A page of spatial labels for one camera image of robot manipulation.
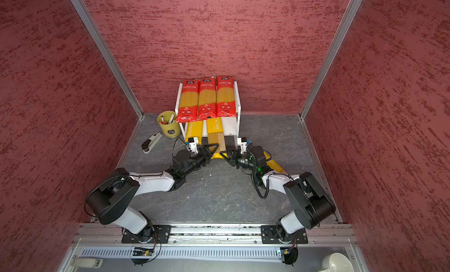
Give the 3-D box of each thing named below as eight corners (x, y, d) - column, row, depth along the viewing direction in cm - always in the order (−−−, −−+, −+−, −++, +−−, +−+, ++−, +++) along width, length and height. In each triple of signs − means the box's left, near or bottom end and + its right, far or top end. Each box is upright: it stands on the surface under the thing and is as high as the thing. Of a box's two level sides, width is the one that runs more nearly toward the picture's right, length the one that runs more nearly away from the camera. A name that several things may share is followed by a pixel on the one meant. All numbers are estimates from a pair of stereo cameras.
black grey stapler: (142, 152, 104) (139, 147, 100) (157, 134, 112) (155, 130, 108) (147, 154, 103) (144, 150, 99) (162, 136, 111) (160, 132, 108)
